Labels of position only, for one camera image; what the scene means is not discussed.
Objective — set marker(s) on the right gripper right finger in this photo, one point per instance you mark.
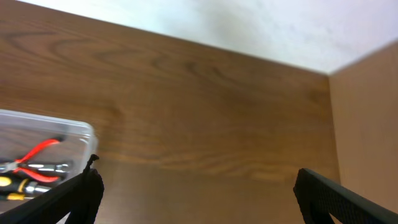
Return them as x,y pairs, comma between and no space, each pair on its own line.
321,199

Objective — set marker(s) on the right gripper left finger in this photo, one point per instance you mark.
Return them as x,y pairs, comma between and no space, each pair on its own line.
78,199

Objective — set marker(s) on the silver ratchet wrench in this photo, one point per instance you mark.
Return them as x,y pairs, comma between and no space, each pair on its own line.
60,168

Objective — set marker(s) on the stubby yellow black screwdriver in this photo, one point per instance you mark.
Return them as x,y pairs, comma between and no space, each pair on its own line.
15,184

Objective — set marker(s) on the slim black yellow screwdriver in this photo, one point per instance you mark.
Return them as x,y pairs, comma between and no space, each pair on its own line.
6,196

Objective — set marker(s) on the red handled pliers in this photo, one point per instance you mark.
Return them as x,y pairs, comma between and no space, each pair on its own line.
19,165

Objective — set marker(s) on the clear plastic container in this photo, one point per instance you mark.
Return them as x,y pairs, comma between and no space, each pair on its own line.
20,132

